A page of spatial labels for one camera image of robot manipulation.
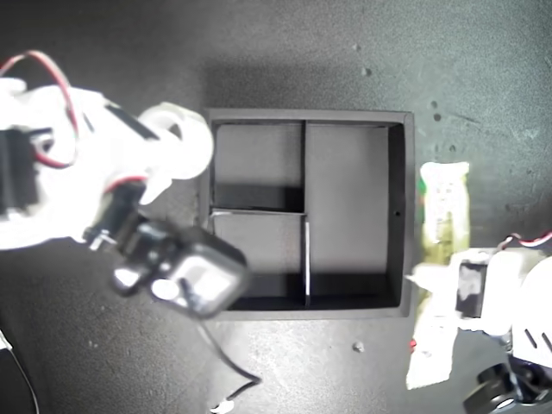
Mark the cream snack bar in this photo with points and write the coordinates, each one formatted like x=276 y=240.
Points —
x=444 y=202

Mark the large white tape roll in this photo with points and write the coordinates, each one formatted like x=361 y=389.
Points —
x=196 y=146

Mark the black compartment tray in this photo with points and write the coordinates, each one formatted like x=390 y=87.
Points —
x=345 y=172

